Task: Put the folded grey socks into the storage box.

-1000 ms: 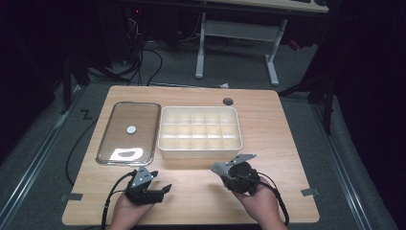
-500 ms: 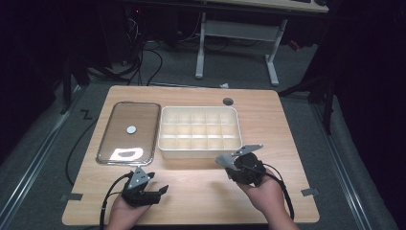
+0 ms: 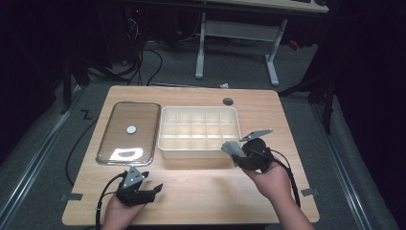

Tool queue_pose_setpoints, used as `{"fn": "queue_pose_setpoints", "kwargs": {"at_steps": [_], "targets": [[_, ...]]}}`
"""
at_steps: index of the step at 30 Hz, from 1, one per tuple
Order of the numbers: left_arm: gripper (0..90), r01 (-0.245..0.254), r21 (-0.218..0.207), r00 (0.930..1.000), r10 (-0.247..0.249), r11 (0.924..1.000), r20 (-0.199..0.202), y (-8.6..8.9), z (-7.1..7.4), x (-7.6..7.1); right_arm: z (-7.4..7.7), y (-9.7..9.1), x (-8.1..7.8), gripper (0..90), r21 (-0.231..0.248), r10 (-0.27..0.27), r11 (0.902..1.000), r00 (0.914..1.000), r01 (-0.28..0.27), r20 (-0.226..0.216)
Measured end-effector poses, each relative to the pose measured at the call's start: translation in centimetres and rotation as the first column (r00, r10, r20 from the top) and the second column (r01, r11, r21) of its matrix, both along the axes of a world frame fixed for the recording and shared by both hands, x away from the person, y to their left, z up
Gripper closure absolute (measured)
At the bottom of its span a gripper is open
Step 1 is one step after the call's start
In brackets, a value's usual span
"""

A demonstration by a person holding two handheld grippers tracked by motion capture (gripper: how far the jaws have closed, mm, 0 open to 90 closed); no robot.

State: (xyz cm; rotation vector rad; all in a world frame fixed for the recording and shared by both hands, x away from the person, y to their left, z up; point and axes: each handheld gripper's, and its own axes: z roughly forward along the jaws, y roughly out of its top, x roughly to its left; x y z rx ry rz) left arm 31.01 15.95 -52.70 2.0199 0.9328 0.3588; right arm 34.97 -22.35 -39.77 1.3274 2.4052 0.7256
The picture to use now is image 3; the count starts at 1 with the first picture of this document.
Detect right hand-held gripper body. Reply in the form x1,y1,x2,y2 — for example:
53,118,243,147
238,127,276,174

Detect clear plastic box lid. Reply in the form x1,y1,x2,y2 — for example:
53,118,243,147
96,101,162,167

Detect person's right hand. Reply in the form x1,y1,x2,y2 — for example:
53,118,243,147
242,160,293,206

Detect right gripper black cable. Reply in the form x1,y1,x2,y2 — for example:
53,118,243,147
268,149,302,209

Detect grey tape patch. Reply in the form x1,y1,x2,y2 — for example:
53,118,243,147
301,187,320,197
59,193,84,202

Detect grey ankle sock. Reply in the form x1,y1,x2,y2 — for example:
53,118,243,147
220,140,247,160

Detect white frame desk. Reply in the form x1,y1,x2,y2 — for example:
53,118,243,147
193,0,330,87

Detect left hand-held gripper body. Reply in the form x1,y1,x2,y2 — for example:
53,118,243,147
115,165,151,207

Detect white divided storage box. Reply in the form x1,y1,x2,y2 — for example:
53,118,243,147
157,105,242,160

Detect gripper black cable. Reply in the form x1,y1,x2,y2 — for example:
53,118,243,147
95,172,129,230
268,149,302,209

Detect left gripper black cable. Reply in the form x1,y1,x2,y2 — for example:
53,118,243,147
95,172,129,230

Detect small red object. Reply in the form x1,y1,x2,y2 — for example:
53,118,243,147
287,39,302,53

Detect person's left hand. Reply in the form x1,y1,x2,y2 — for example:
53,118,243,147
101,195,147,230

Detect black floor cable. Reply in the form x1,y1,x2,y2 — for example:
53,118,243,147
64,117,100,187

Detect metal floor rail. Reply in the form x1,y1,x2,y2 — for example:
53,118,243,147
0,85,84,221
309,102,372,230

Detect bundle of black cables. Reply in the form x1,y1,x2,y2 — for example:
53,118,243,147
123,8,165,87

